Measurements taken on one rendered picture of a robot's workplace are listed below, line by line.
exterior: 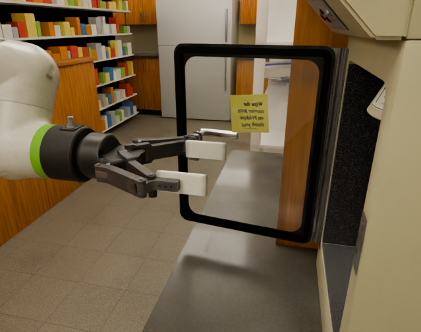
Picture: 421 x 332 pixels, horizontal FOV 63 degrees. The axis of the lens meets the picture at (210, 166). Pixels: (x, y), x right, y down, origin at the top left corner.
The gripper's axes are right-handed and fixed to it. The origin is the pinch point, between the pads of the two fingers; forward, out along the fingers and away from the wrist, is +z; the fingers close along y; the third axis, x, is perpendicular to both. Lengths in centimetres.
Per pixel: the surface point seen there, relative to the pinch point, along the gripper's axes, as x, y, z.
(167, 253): 122, 132, -60
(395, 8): -21.0, -13.8, 18.5
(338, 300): 20.8, -0.8, 21.3
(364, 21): -20.0, -13.8, 16.2
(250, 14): -36, 508, -56
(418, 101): -13.6, -13.7, 21.7
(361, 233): 1.0, -12.4, 19.7
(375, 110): -10.0, -1.4, 21.3
